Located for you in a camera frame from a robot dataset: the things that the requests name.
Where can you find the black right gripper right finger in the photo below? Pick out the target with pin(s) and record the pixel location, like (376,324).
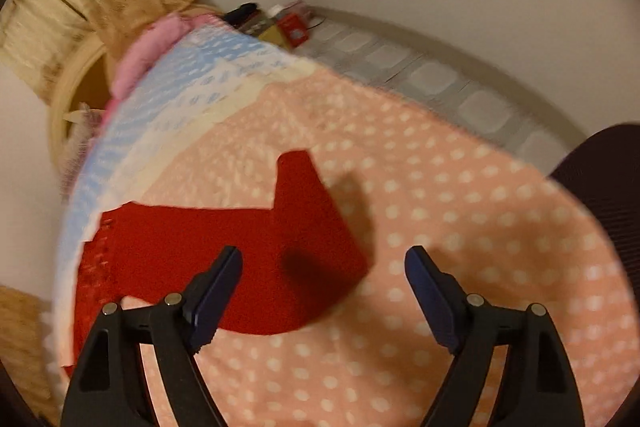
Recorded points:
(537,385)

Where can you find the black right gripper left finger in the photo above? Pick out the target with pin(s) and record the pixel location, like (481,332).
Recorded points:
(108,386)

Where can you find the red knitted cardigan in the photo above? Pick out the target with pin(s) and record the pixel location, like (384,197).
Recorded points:
(299,256)

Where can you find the striped grey pillow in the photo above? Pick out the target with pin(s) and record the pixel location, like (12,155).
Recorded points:
(85,124)

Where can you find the polka dot bed sheet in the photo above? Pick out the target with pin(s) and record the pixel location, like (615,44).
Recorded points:
(204,128)

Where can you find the cream round headboard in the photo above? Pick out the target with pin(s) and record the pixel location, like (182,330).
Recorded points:
(86,77)

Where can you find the pink pillow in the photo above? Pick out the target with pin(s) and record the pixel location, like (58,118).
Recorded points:
(157,40)

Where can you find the beige side curtain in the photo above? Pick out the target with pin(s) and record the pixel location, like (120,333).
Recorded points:
(37,37)

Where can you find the grey tufted mattress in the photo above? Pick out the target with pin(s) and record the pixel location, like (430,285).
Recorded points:
(443,85)

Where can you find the black bedside item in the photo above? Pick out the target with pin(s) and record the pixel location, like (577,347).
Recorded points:
(241,15)

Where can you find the red small box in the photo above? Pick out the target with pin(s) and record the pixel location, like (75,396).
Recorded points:
(293,28)

